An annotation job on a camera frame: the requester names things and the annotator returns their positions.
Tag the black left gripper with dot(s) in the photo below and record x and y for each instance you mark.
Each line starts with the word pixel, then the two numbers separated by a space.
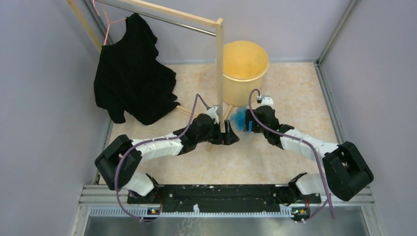
pixel 230 136

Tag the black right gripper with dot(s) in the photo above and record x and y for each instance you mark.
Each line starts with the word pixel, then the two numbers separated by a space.
pixel 249 118

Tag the blue plastic trash bag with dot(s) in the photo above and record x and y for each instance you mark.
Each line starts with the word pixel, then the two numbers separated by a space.
pixel 238 118

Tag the wooden clothes rack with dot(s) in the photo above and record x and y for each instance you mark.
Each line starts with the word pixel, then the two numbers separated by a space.
pixel 133 6

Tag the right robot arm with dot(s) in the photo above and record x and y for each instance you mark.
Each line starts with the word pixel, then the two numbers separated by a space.
pixel 343 170

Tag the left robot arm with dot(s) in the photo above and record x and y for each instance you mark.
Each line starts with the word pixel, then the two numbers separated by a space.
pixel 118 163

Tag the yellow plastic trash bin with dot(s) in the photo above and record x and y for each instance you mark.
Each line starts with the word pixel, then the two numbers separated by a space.
pixel 245 64

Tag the black hanging shirt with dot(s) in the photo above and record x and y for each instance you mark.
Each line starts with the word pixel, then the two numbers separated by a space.
pixel 129 79

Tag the pink clothes hanger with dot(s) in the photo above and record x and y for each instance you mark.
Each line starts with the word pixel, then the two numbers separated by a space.
pixel 100 8

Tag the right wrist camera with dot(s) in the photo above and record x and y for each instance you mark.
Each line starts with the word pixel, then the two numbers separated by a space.
pixel 265 100

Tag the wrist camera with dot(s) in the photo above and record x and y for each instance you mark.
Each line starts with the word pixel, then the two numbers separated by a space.
pixel 214 113
pixel 265 100

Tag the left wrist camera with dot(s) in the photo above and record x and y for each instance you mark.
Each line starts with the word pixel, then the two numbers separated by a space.
pixel 214 113

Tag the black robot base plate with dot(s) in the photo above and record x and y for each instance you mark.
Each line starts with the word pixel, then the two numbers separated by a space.
pixel 232 198

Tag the white slotted cable duct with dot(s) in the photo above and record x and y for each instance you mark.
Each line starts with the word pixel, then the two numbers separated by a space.
pixel 143 211

